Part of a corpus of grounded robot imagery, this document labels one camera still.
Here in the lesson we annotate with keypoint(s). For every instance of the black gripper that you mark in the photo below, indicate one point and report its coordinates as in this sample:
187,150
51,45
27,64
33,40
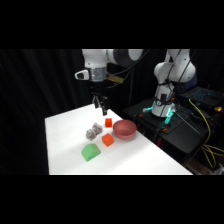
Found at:
98,88

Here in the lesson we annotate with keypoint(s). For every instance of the green triangle block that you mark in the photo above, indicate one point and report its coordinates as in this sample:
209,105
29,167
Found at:
90,152

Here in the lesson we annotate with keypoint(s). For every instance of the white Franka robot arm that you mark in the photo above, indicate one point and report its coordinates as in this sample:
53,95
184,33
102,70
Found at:
96,58

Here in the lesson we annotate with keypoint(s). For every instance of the pink bowl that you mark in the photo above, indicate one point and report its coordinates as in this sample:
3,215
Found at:
124,130

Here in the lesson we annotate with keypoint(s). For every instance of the small orange cube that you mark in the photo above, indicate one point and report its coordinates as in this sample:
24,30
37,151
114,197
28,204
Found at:
108,122

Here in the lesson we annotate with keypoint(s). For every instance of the gray speckled crumpled object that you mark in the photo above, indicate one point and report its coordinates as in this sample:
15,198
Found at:
97,127
90,134

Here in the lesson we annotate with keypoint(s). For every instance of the large orange cube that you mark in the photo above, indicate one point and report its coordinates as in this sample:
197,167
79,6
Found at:
107,140

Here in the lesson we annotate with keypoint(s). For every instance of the black curtain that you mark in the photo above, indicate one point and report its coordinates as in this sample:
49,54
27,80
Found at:
33,86

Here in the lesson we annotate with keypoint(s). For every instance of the black robot stand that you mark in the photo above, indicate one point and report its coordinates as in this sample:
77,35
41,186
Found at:
180,133

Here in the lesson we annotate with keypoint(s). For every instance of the black laptop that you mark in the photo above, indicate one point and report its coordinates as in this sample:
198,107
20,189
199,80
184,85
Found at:
204,95

